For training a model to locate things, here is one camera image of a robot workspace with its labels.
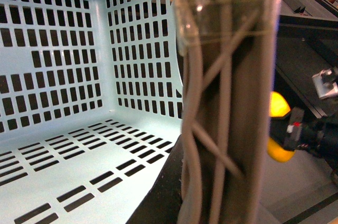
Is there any light blue plastic basket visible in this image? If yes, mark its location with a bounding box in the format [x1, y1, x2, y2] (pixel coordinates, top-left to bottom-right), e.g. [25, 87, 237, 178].
[1, 0, 182, 223]

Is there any yellow mango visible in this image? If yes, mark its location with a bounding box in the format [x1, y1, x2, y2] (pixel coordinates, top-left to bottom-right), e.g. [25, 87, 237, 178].
[267, 91, 295, 163]

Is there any brown basket handle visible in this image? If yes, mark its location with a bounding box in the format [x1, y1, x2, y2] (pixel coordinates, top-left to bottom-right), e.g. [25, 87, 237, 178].
[173, 0, 281, 223]

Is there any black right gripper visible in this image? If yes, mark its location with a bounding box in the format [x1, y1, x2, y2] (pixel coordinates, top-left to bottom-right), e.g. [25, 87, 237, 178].
[284, 107, 337, 160]

